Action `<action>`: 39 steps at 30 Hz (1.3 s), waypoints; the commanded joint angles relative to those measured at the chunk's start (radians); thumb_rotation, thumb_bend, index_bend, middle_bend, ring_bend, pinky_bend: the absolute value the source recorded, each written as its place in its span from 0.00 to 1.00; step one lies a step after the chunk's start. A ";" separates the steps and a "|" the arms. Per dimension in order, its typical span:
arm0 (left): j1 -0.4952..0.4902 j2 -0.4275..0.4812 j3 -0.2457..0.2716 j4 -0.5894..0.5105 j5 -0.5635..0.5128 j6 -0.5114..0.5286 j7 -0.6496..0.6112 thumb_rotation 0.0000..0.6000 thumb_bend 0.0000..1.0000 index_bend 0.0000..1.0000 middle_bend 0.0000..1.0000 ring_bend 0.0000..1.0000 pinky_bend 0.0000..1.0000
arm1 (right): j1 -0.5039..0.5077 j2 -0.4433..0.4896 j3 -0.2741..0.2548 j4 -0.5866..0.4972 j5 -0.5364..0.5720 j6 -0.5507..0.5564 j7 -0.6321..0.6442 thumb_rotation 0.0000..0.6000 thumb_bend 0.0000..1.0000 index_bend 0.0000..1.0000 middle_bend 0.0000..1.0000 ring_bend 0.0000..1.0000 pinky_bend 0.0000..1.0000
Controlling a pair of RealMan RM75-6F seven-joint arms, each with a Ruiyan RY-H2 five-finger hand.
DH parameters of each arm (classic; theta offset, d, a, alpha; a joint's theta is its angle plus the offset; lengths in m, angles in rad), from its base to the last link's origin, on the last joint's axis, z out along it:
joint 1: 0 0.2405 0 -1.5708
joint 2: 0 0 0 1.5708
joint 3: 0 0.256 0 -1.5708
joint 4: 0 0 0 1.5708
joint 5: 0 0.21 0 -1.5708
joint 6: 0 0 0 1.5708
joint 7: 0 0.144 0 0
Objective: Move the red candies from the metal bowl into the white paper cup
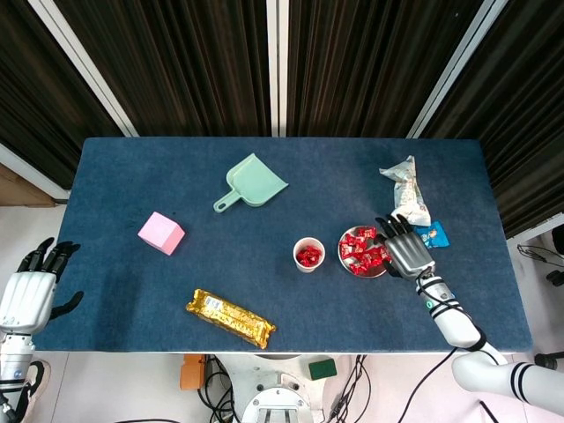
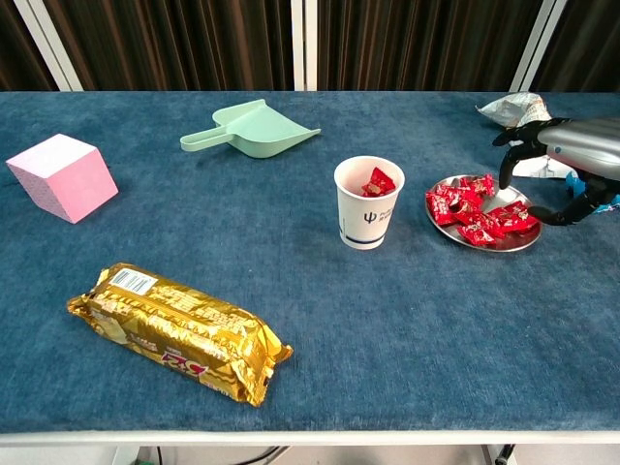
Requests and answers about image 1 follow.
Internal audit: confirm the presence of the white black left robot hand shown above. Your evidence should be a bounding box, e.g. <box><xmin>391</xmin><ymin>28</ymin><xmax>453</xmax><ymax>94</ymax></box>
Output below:
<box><xmin>0</xmin><ymin>237</ymin><xmax>85</xmax><ymax>335</ymax></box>

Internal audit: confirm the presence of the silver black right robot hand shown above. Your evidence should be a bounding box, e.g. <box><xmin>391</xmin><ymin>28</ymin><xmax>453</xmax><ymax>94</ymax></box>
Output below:
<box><xmin>374</xmin><ymin>213</ymin><xmax>437</xmax><ymax>282</ymax></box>

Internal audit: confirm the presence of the white grey robot base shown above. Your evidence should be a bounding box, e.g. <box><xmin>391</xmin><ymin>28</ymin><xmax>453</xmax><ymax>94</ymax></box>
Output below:
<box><xmin>240</xmin><ymin>354</ymin><xmax>327</xmax><ymax>423</ymax></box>

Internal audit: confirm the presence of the bowl of red candies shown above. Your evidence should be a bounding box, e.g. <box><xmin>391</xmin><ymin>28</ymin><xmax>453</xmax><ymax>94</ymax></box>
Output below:
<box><xmin>338</xmin><ymin>225</ymin><xmax>392</xmax><ymax>278</ymax></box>

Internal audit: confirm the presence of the white paper cup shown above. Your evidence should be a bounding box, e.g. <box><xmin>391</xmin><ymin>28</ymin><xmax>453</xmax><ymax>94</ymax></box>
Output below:
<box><xmin>293</xmin><ymin>236</ymin><xmax>326</xmax><ymax>274</ymax></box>

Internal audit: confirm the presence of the blue snack packet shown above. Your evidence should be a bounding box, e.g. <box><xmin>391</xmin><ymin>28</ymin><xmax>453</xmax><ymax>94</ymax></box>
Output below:
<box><xmin>413</xmin><ymin>219</ymin><xmax>452</xmax><ymax>250</ymax></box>

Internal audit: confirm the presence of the white crumpled snack bag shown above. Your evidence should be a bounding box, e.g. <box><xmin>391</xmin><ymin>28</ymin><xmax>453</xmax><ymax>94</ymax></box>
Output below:
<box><xmin>379</xmin><ymin>154</ymin><xmax>432</xmax><ymax>226</ymax></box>

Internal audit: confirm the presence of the brown cardboard box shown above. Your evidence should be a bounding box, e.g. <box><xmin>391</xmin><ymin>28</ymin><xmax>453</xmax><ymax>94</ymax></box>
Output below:
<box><xmin>0</xmin><ymin>162</ymin><xmax>58</xmax><ymax>208</ymax></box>

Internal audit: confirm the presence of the green block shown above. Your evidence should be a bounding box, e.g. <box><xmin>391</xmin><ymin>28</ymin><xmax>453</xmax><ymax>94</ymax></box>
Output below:
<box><xmin>308</xmin><ymin>358</ymin><xmax>338</xmax><ymax>382</ymax></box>

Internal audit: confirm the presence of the pink foam cube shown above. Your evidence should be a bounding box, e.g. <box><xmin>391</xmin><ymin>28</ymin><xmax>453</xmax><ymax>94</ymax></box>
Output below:
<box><xmin>137</xmin><ymin>211</ymin><xmax>186</xmax><ymax>256</ymax></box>

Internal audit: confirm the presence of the blue felt table cover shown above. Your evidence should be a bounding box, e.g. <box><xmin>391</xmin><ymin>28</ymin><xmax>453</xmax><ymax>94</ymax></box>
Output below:
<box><xmin>33</xmin><ymin>136</ymin><xmax>533</xmax><ymax>354</ymax></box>

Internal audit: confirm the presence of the mint green plastic dustpan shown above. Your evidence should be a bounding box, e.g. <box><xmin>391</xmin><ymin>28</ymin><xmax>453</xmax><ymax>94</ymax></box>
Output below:
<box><xmin>213</xmin><ymin>152</ymin><xmax>290</xmax><ymax>215</ymax></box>

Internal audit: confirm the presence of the orange box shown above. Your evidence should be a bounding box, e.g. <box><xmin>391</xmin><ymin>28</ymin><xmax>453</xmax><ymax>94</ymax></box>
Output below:
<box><xmin>179</xmin><ymin>354</ymin><xmax>208</xmax><ymax>391</ymax></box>

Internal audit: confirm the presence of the dark pleated curtain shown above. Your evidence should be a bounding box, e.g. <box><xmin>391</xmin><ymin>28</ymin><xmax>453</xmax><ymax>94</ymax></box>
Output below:
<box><xmin>420</xmin><ymin>0</ymin><xmax>564</xmax><ymax>240</ymax></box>
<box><xmin>0</xmin><ymin>0</ymin><xmax>122</xmax><ymax>191</ymax></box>
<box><xmin>52</xmin><ymin>0</ymin><xmax>272</xmax><ymax>137</ymax></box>
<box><xmin>286</xmin><ymin>0</ymin><xmax>484</xmax><ymax>140</ymax></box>

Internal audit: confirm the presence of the gold foil biscuit package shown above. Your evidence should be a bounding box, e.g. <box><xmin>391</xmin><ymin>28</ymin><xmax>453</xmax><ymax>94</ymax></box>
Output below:
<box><xmin>185</xmin><ymin>288</ymin><xmax>278</xmax><ymax>351</ymax></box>

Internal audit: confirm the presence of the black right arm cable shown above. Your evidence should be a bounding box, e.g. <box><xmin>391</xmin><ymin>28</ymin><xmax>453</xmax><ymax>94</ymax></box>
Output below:
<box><xmin>403</xmin><ymin>272</ymin><xmax>489</xmax><ymax>423</ymax></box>

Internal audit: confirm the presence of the white frame rail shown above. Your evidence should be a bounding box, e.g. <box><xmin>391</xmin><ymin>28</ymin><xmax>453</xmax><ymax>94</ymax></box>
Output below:
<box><xmin>505</xmin><ymin>215</ymin><xmax>564</xmax><ymax>241</ymax></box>
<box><xmin>0</xmin><ymin>143</ymin><xmax>71</xmax><ymax>200</ymax></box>

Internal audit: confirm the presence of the black floor cable bundle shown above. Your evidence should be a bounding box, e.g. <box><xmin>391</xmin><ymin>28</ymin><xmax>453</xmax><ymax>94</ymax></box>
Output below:
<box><xmin>325</xmin><ymin>354</ymin><xmax>374</xmax><ymax>423</ymax></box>
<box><xmin>197</xmin><ymin>354</ymin><xmax>241</xmax><ymax>423</ymax></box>

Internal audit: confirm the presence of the white frame post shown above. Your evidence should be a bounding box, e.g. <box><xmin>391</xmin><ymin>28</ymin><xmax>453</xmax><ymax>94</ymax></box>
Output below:
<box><xmin>405</xmin><ymin>0</ymin><xmax>510</xmax><ymax>140</ymax></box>
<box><xmin>265</xmin><ymin>0</ymin><xmax>290</xmax><ymax>137</ymax></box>
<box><xmin>26</xmin><ymin>0</ymin><xmax>141</xmax><ymax>137</ymax></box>

